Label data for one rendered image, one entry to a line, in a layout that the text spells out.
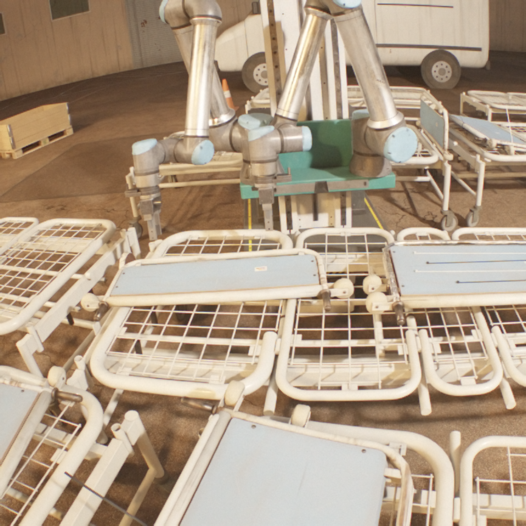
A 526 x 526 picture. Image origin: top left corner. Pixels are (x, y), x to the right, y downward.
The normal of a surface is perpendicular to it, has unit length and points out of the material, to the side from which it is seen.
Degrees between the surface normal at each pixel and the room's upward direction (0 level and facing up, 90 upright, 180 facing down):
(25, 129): 90
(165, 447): 0
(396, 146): 95
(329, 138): 90
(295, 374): 90
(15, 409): 5
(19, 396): 5
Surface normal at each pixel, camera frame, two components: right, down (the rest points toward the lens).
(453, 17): -0.04, 0.47
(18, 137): 0.86, 0.18
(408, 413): -0.10, -0.87
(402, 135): 0.30, 0.51
